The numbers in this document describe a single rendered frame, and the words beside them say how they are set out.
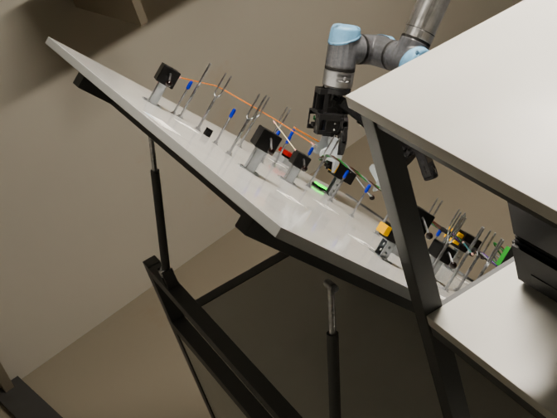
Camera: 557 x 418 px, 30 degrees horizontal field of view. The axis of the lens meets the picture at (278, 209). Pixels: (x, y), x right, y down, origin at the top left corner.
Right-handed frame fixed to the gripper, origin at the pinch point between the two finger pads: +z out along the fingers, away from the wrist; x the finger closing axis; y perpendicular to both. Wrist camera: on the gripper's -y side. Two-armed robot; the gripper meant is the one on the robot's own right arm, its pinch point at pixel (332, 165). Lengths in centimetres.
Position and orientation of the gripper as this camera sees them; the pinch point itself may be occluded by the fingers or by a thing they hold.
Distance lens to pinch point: 263.9
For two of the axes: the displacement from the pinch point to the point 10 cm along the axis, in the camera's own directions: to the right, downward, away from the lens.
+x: 3.4, 3.0, -8.9
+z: -1.3, 9.5, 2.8
